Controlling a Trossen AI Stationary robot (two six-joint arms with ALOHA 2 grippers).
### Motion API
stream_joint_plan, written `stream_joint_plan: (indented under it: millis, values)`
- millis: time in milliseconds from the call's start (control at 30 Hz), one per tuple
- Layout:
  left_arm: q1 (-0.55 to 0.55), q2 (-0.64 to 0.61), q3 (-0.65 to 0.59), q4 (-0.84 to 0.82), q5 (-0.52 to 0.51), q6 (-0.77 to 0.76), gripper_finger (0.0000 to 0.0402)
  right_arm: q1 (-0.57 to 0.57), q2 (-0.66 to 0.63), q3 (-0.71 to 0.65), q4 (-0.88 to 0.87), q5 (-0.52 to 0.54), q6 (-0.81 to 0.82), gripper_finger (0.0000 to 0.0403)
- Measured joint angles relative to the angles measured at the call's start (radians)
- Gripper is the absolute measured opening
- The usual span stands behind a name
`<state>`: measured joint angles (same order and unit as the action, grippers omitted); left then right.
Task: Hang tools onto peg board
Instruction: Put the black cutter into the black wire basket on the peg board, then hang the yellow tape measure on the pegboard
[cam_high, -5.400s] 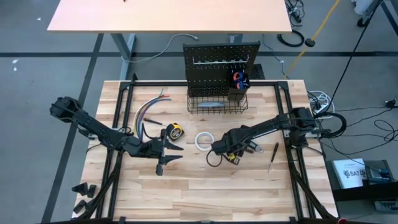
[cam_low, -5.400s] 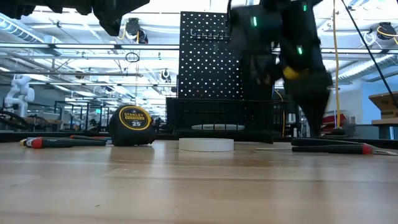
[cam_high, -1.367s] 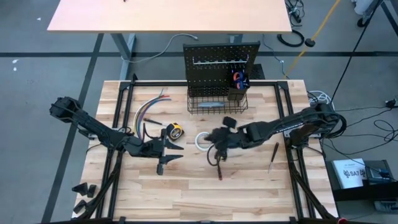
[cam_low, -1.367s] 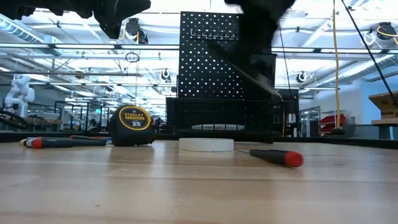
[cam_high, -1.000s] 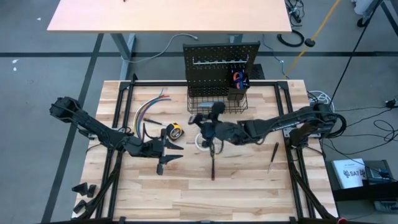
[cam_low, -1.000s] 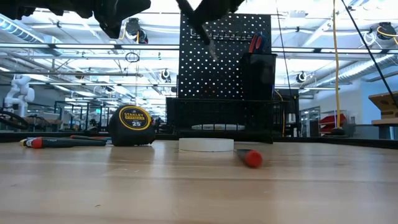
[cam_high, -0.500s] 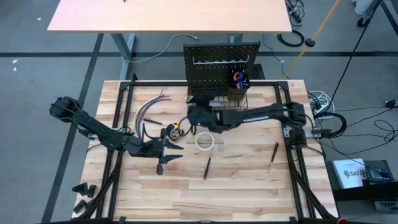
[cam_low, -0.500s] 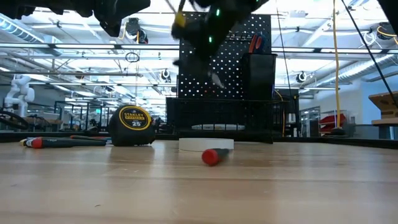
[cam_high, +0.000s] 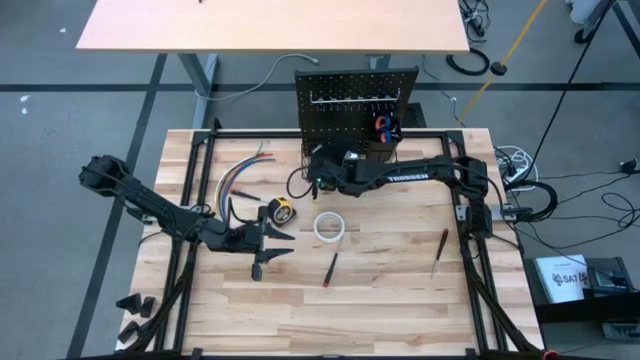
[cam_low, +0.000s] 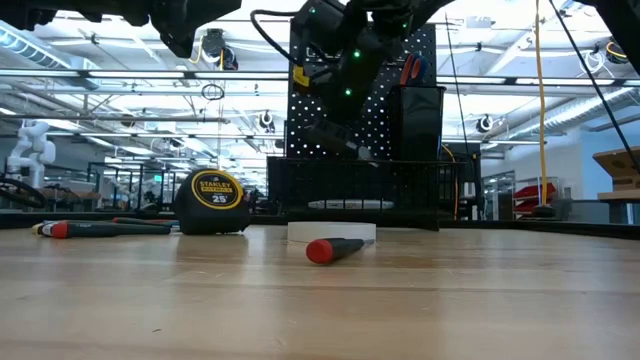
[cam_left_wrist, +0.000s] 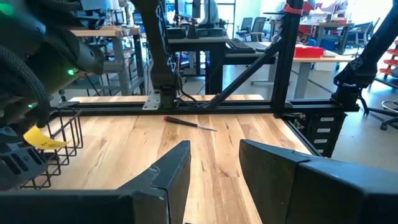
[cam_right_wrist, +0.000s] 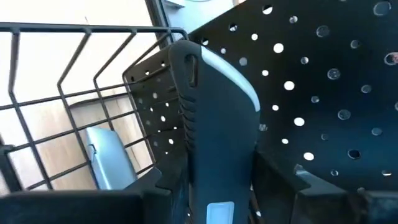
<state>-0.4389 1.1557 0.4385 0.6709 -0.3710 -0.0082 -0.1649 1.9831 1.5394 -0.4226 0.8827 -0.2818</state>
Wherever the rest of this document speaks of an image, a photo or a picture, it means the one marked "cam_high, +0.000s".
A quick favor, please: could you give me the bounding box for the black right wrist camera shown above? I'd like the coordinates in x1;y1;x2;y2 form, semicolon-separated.
312;167;341;192

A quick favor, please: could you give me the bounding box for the white power strip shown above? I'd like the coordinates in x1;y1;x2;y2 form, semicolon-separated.
493;144;540;185

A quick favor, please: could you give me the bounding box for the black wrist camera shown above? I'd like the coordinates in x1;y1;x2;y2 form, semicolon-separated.
232;224;259;251
312;167;341;192

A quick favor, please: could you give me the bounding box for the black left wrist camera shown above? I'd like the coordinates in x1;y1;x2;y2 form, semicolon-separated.
232;224;259;251

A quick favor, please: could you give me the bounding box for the grey floor cable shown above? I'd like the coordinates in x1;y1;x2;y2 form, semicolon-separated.
208;53;320;103

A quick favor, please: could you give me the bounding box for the light wooden desk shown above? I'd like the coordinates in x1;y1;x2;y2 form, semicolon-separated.
74;0;471;130

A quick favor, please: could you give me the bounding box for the yellow black tape measure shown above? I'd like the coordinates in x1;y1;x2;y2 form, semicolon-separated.
266;196;298;227

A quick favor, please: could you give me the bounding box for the black wire basket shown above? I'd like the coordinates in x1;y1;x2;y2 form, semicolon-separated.
300;142;401;185

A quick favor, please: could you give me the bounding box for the black side shelf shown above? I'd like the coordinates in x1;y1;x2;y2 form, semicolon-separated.
523;256;640;325

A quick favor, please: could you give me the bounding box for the black cable coil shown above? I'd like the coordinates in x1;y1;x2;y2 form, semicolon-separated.
503;178;560;225

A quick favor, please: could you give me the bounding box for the grey flat device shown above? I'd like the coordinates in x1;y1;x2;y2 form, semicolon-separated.
601;321;640;345

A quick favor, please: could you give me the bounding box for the black aluminium table frame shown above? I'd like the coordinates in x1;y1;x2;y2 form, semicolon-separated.
127;117;547;360

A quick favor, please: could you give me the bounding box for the yellow wire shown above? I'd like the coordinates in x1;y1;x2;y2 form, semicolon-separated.
217;152;261;226

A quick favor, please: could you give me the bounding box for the black wheeled stand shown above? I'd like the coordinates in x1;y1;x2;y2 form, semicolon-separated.
564;0;640;57

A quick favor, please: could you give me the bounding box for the bundle of coloured cables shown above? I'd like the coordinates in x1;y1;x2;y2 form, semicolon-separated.
220;152;275;229

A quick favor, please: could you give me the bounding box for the dark electronic device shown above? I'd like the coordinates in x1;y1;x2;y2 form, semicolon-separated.
585;267;635;292

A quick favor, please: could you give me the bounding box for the black coiled cable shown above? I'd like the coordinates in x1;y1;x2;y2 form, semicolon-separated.
445;47;492;78

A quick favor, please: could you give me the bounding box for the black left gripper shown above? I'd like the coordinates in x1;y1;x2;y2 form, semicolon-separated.
212;205;296;281

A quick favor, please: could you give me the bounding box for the black cable tangle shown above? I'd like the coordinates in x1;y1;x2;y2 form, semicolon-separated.
458;0;492;40

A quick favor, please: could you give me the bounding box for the black red-tipped screwdriver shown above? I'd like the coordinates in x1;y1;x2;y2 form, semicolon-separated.
229;188;269;203
430;227;450;280
321;236;346;289

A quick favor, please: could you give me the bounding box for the white tape roll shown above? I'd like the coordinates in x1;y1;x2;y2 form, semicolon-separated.
312;210;346;244

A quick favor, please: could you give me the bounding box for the black metal pegboard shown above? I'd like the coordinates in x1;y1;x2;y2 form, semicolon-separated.
293;65;428;157

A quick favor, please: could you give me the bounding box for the white wire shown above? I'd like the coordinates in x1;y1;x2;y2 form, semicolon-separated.
214;141;265;221

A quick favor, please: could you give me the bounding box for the white printed booklet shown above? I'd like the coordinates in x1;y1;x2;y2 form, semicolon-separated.
532;253;592;305

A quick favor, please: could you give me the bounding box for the black pegboard bin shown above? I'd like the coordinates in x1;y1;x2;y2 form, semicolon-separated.
364;113;404;163

